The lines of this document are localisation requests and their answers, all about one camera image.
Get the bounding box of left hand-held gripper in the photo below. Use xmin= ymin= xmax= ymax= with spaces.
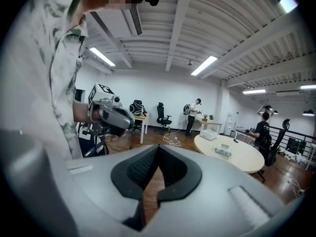
xmin=87 ymin=82 xmax=136 ymax=137

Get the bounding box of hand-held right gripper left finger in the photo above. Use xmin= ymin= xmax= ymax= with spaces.
xmin=64 ymin=144 xmax=160 ymax=233

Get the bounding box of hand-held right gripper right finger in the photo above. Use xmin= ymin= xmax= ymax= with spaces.
xmin=147 ymin=144 xmax=286 ymax=234

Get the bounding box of white wet wipes pack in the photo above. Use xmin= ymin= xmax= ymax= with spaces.
xmin=214 ymin=144 xmax=234 ymax=156

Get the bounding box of person's left forearm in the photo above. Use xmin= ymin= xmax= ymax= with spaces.
xmin=73 ymin=100 xmax=92 ymax=123

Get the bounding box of black office chair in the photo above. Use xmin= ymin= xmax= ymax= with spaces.
xmin=154 ymin=102 xmax=173 ymax=135
xmin=254 ymin=118 xmax=291 ymax=167
xmin=129 ymin=99 xmax=148 ymax=134

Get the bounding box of black tripod stand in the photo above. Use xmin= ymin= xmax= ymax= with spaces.
xmin=82 ymin=122 xmax=111 ymax=158

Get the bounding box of oval cream table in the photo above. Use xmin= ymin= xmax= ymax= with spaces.
xmin=194 ymin=133 xmax=266 ymax=184

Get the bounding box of white box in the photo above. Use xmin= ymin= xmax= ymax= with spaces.
xmin=199 ymin=129 xmax=218 ymax=141

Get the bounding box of black railing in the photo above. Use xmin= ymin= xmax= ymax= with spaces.
xmin=269 ymin=125 xmax=316 ymax=158

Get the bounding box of person's pale camouflage shirt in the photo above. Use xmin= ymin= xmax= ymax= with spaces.
xmin=0 ymin=0 xmax=90 ymax=163

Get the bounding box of white ceiling air conditioner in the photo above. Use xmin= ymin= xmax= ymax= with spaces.
xmin=89 ymin=3 xmax=143 ymax=40

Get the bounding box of white stool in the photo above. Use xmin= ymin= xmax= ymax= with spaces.
xmin=305 ymin=143 xmax=316 ymax=171

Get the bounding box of black pendant lamp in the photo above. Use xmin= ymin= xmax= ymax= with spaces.
xmin=302 ymin=102 xmax=316 ymax=117

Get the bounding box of square ceiling light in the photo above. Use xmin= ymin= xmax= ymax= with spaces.
xmin=278 ymin=0 xmax=299 ymax=14

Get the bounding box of white wall desk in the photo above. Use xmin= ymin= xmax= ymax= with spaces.
xmin=194 ymin=118 xmax=223 ymax=135

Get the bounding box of white floor cable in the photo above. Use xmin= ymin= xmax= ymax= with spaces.
xmin=161 ymin=129 xmax=183 ymax=148

